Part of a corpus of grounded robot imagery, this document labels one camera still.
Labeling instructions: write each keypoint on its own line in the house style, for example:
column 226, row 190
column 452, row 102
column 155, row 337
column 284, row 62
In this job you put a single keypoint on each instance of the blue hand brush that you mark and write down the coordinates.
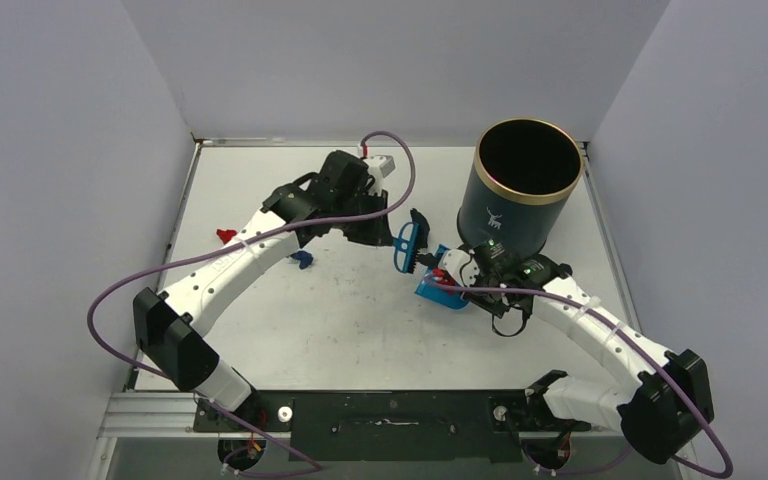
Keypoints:
column 406, row 248

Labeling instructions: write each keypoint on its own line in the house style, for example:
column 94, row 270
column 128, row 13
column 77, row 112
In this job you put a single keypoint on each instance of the dark green waste bin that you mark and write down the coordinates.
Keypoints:
column 522, row 174

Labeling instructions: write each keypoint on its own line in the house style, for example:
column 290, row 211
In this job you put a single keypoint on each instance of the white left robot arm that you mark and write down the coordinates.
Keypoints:
column 171, row 325

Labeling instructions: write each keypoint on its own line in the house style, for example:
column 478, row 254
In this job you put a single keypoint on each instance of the blue plastic dustpan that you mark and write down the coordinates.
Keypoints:
column 451, row 300

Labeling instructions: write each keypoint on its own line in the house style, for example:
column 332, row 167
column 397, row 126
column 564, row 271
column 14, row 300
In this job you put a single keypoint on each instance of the red paper scrap far left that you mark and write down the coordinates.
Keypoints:
column 226, row 235

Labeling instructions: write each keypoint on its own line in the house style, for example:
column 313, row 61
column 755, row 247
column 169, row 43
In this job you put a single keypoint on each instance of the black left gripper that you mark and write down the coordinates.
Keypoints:
column 376, row 233

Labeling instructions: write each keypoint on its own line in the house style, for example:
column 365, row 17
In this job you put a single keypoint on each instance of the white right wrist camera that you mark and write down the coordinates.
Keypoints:
column 461, row 266

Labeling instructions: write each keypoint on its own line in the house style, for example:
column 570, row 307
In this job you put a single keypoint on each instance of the aluminium rail frame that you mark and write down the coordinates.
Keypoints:
column 151, row 415

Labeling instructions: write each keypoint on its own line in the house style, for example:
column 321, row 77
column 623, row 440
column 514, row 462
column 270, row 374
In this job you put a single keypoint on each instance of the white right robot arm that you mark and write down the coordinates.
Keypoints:
column 659, row 399

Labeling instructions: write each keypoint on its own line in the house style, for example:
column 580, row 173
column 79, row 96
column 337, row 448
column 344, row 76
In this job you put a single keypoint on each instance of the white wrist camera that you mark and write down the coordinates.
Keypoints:
column 461, row 266
column 381, row 165

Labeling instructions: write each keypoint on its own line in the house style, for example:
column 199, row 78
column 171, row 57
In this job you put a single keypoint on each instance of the black paper scrap near bin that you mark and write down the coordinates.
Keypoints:
column 422, row 226

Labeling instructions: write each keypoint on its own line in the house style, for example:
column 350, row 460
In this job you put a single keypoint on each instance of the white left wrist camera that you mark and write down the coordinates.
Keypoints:
column 381, row 165

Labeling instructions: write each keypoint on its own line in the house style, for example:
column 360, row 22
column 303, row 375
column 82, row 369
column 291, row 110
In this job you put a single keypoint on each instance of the small red paper scrap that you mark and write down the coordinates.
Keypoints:
column 441, row 279

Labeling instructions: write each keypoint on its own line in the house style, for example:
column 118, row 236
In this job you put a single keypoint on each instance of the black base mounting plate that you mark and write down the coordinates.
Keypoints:
column 406, row 425

